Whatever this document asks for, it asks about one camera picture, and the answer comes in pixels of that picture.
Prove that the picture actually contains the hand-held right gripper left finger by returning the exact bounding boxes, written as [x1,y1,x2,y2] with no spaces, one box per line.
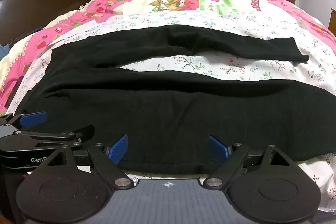
[39,134,135,190]

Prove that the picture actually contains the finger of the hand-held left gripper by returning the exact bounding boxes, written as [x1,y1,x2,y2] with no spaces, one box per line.
[23,124,95,147]
[0,112,48,130]

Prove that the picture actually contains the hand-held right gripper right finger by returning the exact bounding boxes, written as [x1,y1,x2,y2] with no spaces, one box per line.
[205,135,298,190]

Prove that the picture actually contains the black pants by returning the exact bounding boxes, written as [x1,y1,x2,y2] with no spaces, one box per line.
[14,25,336,173]

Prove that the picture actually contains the blue cloth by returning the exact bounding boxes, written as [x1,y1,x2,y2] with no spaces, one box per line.
[0,44,11,59]

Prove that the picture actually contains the white floral bed sheet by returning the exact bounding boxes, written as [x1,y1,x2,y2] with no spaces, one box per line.
[5,7,336,218]

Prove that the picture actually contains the pink cartoon printed quilt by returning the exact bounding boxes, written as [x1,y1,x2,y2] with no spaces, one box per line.
[0,0,336,114]

